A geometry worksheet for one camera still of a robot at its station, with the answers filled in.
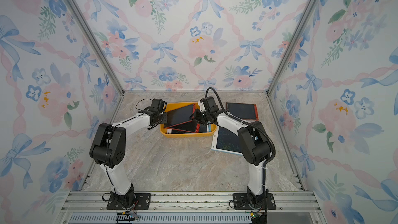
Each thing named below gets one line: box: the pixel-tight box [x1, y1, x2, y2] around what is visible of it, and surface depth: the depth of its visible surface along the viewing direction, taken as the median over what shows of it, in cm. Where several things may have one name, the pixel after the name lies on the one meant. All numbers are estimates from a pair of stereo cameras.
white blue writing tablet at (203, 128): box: [166, 123, 212, 134], surface depth 100 cm
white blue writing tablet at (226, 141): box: [211, 125, 244, 156], surface depth 95 cm
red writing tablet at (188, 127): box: [163, 119, 201, 134], surface depth 99 cm
